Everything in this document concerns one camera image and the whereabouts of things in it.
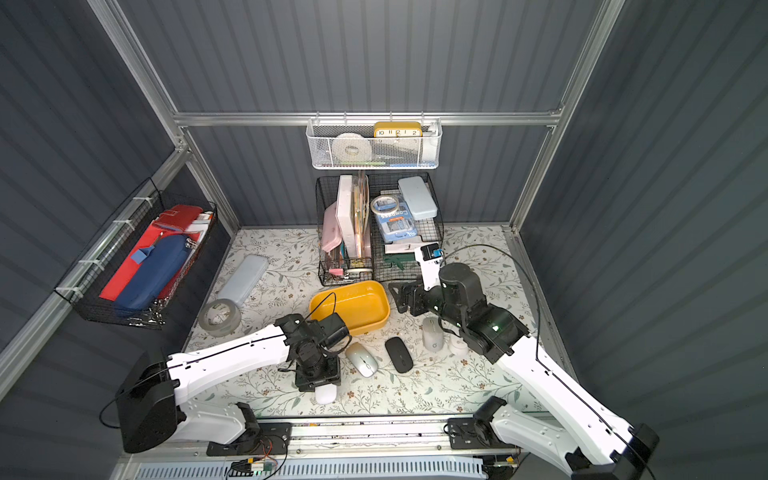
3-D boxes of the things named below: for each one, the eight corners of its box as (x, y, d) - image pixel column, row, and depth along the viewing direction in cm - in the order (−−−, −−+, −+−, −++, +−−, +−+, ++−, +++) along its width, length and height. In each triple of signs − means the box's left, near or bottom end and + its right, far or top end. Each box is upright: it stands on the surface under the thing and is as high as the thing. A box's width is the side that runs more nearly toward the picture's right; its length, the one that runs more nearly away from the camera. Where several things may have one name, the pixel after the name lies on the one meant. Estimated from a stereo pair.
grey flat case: (220, 299, 102) (217, 295, 100) (250, 258, 114) (248, 254, 112) (241, 304, 101) (238, 301, 99) (269, 262, 112) (267, 258, 110)
